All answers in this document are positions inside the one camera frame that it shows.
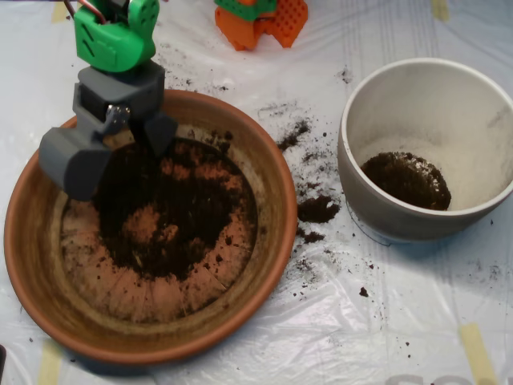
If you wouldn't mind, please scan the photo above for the red white servo cable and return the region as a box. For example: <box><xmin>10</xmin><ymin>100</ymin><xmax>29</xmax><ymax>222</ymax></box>
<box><xmin>63</xmin><ymin>0</ymin><xmax>109</xmax><ymax>21</ymax></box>

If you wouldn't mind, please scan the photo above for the terracotta saucer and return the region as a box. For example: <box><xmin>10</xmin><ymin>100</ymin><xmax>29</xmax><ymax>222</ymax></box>
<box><xmin>3</xmin><ymin>89</ymin><xmax>300</xmax><ymax>366</ymax></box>

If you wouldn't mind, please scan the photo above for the long spilled soil streak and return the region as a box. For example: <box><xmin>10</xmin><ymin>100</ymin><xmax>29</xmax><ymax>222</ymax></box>
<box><xmin>276</xmin><ymin>117</ymin><xmax>313</xmax><ymax>152</ymax></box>

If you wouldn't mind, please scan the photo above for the white ceramic pot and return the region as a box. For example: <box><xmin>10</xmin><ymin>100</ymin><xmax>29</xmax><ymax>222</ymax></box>
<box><xmin>337</xmin><ymin>57</ymin><xmax>513</xmax><ymax>244</ymax></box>

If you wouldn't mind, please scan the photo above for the beige masking tape strip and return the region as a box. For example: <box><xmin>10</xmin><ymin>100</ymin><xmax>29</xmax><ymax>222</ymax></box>
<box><xmin>431</xmin><ymin>0</ymin><xmax>450</xmax><ymax>22</ymax></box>
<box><xmin>38</xmin><ymin>340</ymin><xmax>63</xmax><ymax>385</ymax></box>
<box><xmin>50</xmin><ymin>2</ymin><xmax>70</xmax><ymax>23</ymax></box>
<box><xmin>458</xmin><ymin>322</ymin><xmax>499</xmax><ymax>385</ymax></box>

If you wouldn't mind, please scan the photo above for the small spilled soil patch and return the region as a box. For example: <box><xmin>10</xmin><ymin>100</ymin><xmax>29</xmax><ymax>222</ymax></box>
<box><xmin>297</xmin><ymin>227</ymin><xmax>326</xmax><ymax>245</ymax></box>

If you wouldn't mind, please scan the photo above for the clear plastic sheet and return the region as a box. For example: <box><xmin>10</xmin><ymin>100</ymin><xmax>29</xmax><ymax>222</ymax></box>
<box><xmin>0</xmin><ymin>0</ymin><xmax>513</xmax><ymax>385</ymax></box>

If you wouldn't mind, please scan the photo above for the large spilled soil pile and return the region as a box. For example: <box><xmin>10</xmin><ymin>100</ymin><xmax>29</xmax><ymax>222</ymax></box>
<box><xmin>297</xmin><ymin>195</ymin><xmax>341</xmax><ymax>225</ymax></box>

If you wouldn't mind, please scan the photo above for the dark soil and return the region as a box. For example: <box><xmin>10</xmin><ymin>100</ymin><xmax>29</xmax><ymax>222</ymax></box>
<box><xmin>360</xmin><ymin>151</ymin><xmax>453</xmax><ymax>212</ymax></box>
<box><xmin>94</xmin><ymin>136</ymin><xmax>245</xmax><ymax>282</ymax></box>

